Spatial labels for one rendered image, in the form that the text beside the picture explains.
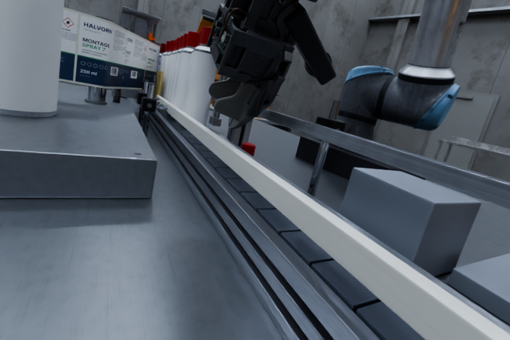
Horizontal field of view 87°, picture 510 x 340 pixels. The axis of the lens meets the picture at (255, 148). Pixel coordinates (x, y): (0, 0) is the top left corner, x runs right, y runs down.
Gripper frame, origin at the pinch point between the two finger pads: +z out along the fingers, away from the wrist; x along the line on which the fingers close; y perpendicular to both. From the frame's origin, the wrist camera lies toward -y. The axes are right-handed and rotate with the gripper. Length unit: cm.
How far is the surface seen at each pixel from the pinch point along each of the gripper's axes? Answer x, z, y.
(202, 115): -13.4, 10.1, 0.2
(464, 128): -276, 120, -757
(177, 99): -23.8, 14.2, 3.0
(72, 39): -33.7, 11.0, 24.7
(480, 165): -192, 160, -772
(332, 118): 6.9, -8.1, -8.7
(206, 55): -19.3, -0.1, 1.6
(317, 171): 10.6, -1.6, -8.6
